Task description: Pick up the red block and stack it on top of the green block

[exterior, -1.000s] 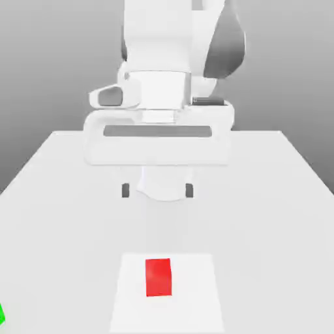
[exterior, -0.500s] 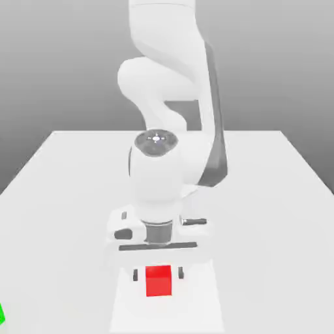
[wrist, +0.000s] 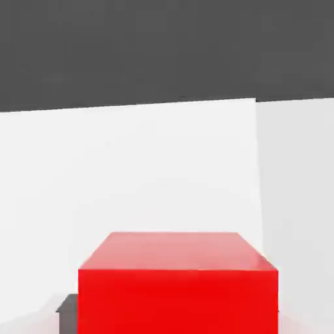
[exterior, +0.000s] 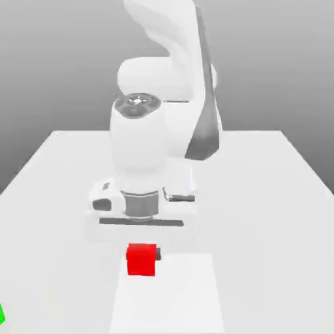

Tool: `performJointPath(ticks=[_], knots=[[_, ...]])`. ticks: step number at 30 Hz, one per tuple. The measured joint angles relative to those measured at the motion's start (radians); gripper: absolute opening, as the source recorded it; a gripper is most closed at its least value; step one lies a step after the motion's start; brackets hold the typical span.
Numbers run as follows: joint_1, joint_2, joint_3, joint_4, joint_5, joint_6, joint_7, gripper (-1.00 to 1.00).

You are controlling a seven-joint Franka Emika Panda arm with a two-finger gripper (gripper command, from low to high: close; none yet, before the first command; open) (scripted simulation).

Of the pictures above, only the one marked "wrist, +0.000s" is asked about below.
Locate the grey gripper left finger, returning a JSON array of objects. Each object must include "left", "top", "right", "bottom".
[{"left": 23, "top": 293, "right": 80, "bottom": 334}]

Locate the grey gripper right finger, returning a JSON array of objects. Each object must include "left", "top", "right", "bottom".
[{"left": 277, "top": 309, "right": 318, "bottom": 334}]

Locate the small red cube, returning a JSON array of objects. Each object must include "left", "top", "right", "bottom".
[{"left": 77, "top": 231, "right": 279, "bottom": 334}]

